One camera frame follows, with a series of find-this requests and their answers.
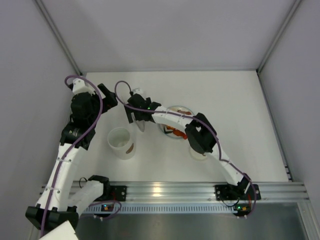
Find red crab stick toy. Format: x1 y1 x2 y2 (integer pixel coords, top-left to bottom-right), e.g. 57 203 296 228
172 129 188 140

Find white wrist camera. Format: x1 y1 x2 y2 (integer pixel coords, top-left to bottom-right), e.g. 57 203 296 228
72 78 96 95
132 87 146 97

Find blue rimmed white plate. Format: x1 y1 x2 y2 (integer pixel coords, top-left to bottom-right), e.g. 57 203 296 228
152 105 194 140

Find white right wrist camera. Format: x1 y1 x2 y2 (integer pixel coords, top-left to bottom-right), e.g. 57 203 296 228
132 87 146 97

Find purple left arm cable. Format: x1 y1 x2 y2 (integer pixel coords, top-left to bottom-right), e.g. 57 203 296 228
39 74 123 238

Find aluminium mounting rail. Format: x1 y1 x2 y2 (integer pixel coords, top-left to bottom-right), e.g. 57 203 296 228
110 181 309 204

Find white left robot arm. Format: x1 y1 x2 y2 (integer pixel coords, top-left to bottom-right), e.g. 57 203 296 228
25 83 118 232

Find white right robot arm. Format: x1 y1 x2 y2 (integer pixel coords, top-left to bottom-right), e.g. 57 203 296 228
124 91 258 201

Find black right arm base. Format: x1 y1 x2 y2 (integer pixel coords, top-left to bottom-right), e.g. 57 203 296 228
214 184 262 201

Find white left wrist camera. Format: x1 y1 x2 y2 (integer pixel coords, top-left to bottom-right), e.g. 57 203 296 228
72 78 96 95

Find brown chicken drumstick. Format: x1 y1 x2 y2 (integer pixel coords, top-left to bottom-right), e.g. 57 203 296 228
177 109 193 115

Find metal tongs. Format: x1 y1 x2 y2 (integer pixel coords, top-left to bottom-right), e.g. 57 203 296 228
135 119 145 133

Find white container lid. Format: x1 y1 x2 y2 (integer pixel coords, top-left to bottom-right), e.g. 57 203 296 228
189 147 208 161

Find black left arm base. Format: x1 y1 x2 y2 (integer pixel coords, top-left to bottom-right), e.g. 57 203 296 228
106 185 127 202

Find white cylindrical lunch container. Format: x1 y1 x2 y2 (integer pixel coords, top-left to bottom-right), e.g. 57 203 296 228
107 127 136 160

